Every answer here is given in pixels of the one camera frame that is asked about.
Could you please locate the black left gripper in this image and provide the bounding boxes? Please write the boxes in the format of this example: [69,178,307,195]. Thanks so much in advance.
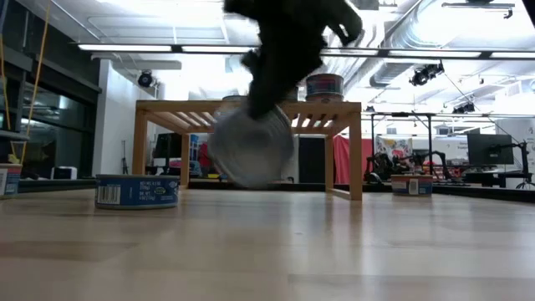
[241,24,329,121]

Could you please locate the pink stripe salmon can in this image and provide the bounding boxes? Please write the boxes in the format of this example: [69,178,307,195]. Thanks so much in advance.
[390,173,435,197]
[306,93,344,104]
[0,162,24,200]
[305,73,345,96]

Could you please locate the blue label tuna can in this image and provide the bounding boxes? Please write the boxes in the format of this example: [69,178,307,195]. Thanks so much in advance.
[94,173,181,211]

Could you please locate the wooden slatted shelf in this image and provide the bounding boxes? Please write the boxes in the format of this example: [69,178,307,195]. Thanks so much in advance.
[131,99,364,202]

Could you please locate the black fabric backdrop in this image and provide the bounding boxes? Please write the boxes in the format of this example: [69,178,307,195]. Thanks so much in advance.
[298,136,328,184]

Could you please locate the blue storage bins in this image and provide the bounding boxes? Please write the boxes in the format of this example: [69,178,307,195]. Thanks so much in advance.
[188,133,200,162]

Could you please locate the red fabric backdrop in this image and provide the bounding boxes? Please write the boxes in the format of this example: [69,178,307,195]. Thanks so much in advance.
[333,134,374,185]

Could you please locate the black background monitor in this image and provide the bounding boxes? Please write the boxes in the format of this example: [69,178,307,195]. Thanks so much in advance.
[154,132,184,160]
[466,132,515,166]

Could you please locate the colourful poster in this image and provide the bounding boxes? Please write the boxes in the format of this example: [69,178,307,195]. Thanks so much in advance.
[374,135,415,162]

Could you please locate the overhead light bar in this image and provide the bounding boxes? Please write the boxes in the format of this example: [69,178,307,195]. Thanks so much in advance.
[76,43,535,60]

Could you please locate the black ceiling spotlight cluster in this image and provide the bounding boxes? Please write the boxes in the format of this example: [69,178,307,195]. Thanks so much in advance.
[408,60,446,88]

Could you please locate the white box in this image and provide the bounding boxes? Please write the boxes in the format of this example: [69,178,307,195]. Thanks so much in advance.
[50,166,79,181]

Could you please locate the silver air duct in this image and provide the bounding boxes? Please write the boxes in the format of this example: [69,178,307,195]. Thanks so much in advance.
[367,0,473,89]

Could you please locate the black metal table frame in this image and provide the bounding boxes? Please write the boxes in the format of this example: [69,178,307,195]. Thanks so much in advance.
[0,177,535,205]

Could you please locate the yellow cable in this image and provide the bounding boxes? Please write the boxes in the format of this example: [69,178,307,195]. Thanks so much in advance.
[0,0,52,168]

